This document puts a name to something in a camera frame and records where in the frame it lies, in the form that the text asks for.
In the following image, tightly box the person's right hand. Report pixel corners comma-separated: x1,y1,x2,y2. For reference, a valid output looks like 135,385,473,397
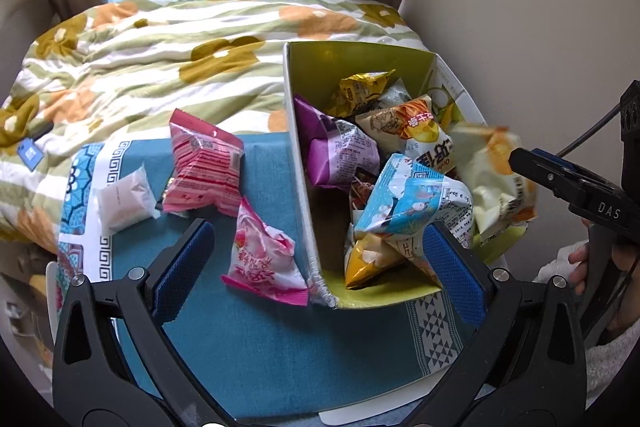
568,218,639,347

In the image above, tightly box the floral striped duvet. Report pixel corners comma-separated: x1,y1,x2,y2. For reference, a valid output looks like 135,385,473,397
1,0,421,251

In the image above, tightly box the blue tag on duvet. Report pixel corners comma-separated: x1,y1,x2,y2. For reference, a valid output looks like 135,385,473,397
16,138,44,171

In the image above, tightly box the yellow white chips bag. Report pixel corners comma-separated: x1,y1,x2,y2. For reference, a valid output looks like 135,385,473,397
356,94,454,174

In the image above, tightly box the grey headboard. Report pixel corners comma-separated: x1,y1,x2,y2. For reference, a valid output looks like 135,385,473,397
0,0,55,101

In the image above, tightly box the light blue snack bag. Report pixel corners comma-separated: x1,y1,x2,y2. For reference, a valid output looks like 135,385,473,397
354,153,473,247

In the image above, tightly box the red striped pink snack bag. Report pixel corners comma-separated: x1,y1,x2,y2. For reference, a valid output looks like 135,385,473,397
162,109,244,217

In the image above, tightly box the black cable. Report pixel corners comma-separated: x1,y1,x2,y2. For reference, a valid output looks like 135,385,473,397
555,103,624,158

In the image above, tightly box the small white translucent packet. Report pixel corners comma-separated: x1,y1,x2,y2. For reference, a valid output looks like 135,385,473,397
96,166,160,236

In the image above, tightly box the purple snack bag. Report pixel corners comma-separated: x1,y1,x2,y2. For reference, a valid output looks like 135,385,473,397
294,95,381,190

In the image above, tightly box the orange yellow snack bag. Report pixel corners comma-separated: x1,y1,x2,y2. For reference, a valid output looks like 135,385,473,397
344,227,442,289

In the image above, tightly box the gold foil snack bag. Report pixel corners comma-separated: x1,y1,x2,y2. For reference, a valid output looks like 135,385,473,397
324,69,395,118

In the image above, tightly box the green cardboard storage box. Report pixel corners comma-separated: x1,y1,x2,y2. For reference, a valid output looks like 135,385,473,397
284,41,535,309

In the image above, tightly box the white orange cheese chips bag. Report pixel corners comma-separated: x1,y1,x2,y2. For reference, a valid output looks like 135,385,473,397
449,122,537,239

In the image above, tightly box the pink strawberry candy bag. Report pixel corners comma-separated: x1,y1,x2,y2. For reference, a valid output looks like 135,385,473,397
221,197,309,307

